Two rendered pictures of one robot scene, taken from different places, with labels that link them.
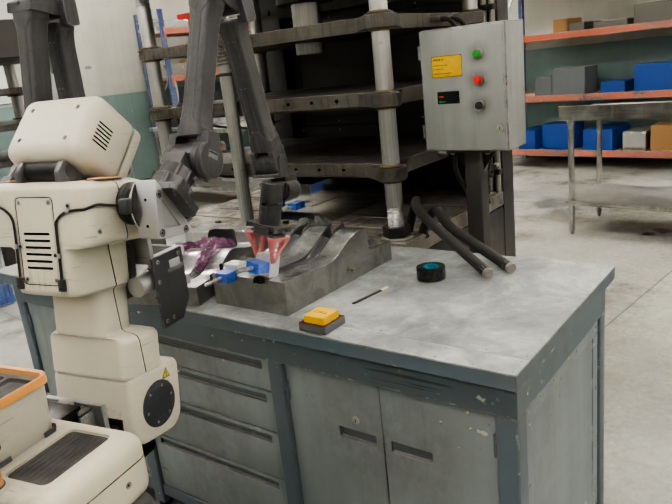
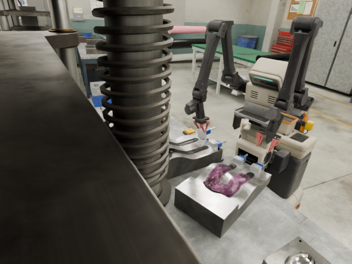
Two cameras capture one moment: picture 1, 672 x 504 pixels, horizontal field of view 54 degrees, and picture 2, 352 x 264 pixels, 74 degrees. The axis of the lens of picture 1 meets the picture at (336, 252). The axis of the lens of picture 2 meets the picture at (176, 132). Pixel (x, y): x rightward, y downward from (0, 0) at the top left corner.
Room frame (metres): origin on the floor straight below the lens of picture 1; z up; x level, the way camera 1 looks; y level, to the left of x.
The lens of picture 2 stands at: (2.95, 0.48, 1.62)
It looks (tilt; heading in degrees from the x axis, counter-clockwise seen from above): 28 degrees down; 200
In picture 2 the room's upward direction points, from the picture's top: 3 degrees clockwise
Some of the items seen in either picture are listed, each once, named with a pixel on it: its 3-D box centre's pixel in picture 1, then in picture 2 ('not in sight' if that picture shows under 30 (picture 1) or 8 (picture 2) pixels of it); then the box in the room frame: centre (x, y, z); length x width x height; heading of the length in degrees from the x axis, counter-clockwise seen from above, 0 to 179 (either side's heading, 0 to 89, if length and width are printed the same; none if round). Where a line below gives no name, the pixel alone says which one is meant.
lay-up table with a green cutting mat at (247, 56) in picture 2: not in sight; (237, 69); (-2.48, -0.12, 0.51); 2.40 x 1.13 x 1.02; 49
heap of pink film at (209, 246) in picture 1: (200, 246); (227, 177); (1.99, 0.42, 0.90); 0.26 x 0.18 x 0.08; 159
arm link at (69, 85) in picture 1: (70, 90); (293, 68); (1.69, 0.60, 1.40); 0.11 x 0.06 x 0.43; 64
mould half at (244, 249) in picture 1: (201, 259); (227, 184); (1.99, 0.42, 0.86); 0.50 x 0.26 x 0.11; 159
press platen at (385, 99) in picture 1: (320, 112); not in sight; (2.89, 0.00, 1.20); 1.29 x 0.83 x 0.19; 52
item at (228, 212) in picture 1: (328, 212); not in sight; (2.90, 0.01, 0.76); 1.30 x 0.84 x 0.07; 52
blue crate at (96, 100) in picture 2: not in sight; (108, 96); (-0.52, -2.19, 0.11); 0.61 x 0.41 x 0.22; 135
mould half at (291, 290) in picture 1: (306, 257); (176, 152); (1.84, 0.09, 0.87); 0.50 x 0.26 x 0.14; 142
